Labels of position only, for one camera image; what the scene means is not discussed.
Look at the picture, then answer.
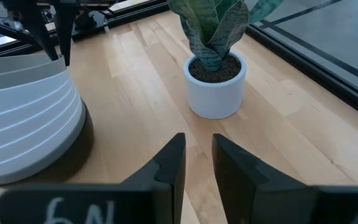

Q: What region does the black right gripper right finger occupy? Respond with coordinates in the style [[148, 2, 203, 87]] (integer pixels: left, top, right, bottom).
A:
[[211, 133, 319, 224]]

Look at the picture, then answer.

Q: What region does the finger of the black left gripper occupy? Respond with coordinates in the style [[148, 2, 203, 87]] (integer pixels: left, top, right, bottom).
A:
[[53, 0, 80, 67], [20, 5, 59, 62]]

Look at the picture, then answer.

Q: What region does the pale grey bowl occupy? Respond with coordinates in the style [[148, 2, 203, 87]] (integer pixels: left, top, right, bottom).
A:
[[0, 52, 54, 78]]

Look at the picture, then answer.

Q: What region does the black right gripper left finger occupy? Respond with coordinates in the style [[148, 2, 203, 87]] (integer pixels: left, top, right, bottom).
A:
[[116, 133, 187, 224]]

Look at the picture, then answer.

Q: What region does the white cylindrical plant pot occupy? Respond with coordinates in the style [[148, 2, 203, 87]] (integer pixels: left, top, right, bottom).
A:
[[183, 49, 247, 120]]

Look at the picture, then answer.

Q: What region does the green snake plant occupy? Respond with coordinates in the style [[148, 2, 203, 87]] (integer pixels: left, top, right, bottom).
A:
[[167, 0, 284, 72]]

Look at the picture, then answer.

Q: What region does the wide white bowl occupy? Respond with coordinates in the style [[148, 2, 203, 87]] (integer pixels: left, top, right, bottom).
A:
[[0, 67, 73, 121]]

